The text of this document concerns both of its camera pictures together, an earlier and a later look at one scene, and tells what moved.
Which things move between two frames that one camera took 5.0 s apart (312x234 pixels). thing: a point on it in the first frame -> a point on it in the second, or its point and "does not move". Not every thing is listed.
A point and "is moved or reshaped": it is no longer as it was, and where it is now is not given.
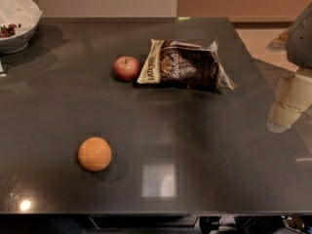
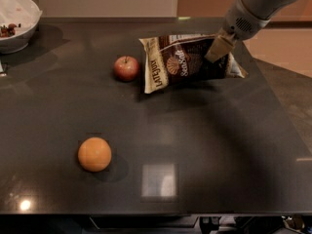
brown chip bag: [185, 64] is moved or reshaped
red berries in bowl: [8, 31] does not move
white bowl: [19, 21] does not move
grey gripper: [300, 46] -> [240, 23]
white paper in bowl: [18, 10] does not move
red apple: [126, 68] does not move
